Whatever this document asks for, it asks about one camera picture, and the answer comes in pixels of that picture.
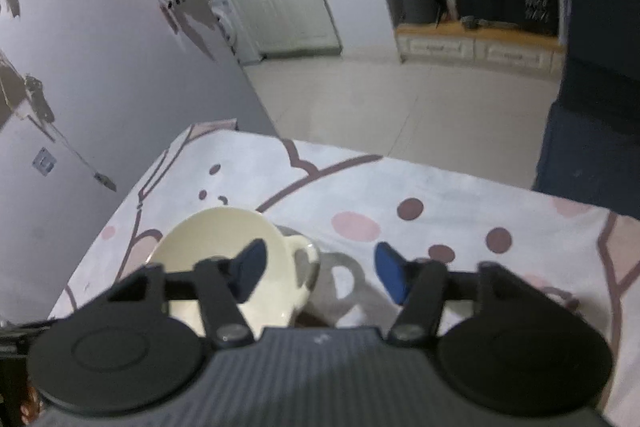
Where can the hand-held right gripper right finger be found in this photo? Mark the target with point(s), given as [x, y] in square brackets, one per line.
[392, 272]

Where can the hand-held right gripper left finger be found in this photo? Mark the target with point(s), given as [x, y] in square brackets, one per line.
[252, 264]

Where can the cream ceramic mug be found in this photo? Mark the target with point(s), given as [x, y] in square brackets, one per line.
[210, 237]

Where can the bear printed blanket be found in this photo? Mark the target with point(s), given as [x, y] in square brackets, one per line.
[450, 192]

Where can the white washing machine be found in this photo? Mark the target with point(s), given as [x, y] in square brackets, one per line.
[227, 24]

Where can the low cabinet with wooden top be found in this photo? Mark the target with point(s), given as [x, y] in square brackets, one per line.
[480, 44]

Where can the dark blue sofa chair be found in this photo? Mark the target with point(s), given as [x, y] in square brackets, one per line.
[595, 132]

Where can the white kitchen cabinet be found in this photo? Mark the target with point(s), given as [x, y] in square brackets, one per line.
[295, 7]

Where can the grey trash bin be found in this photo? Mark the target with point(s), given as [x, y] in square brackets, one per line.
[417, 4]

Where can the grey wall socket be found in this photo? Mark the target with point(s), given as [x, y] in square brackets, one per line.
[44, 161]

